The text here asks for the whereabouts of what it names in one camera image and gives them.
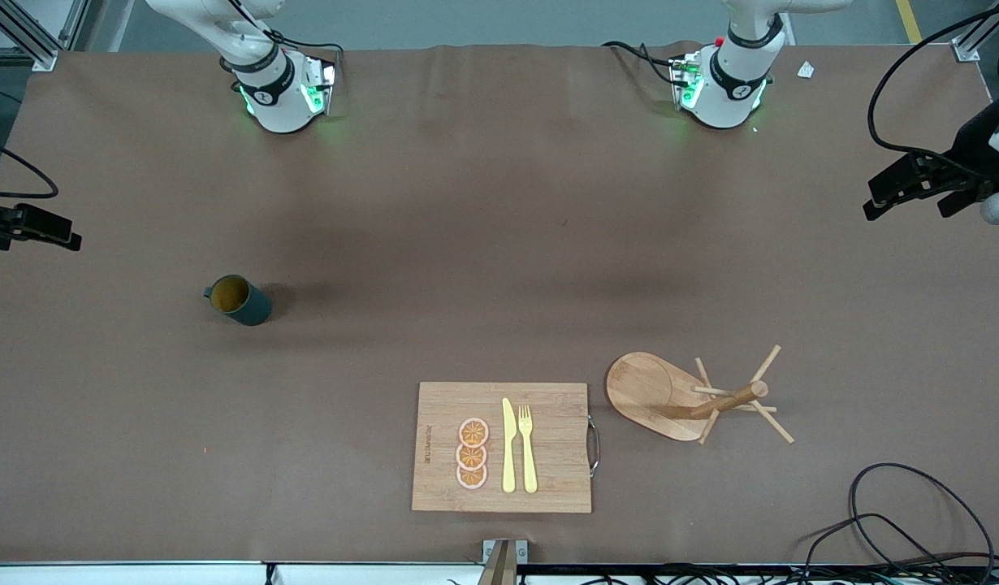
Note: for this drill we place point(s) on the yellow plastic fork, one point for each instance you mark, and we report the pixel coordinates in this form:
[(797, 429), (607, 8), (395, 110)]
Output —
[(529, 463)]

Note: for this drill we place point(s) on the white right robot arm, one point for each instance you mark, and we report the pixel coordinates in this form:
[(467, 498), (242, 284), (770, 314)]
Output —
[(276, 106)]

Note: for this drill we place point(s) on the toy orange slice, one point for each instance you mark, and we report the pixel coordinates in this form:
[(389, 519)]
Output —
[(473, 431)]

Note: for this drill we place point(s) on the aluminium profile post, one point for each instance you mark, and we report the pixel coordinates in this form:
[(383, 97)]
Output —
[(503, 561)]

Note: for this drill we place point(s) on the white table edge rail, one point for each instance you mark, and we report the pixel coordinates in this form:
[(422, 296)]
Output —
[(142, 573)]

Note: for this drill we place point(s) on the wooden mug tree rack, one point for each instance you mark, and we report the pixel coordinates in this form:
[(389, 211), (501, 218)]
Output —
[(633, 390)]

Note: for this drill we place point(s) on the bamboo cutting board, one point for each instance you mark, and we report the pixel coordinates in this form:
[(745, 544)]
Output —
[(560, 455)]

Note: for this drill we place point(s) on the white paper scrap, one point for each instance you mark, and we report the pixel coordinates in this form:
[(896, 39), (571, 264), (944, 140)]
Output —
[(806, 70)]

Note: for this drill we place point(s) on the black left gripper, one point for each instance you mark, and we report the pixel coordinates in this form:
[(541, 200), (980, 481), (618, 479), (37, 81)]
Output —
[(971, 149)]

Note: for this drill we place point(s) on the yellow plastic knife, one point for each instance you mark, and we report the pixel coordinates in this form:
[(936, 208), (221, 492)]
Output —
[(508, 455)]

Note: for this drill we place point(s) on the aluminium frame profile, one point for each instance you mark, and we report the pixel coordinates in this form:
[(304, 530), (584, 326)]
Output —
[(966, 50), (41, 58)]

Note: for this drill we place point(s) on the dark teal ribbed cup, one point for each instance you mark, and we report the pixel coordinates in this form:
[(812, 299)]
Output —
[(252, 307)]

